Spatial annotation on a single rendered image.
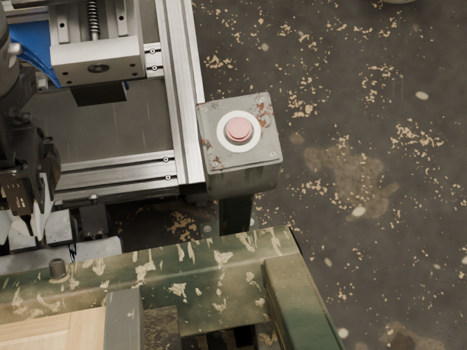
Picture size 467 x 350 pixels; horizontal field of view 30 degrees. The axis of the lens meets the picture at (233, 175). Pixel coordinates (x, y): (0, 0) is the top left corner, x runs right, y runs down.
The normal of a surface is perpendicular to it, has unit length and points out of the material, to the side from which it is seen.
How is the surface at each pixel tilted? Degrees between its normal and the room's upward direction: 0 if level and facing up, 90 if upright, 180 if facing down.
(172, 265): 56
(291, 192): 0
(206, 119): 0
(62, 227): 0
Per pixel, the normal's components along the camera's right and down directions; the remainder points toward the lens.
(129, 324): -0.15, -0.94
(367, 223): 0.01, -0.27
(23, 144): -0.05, -0.69
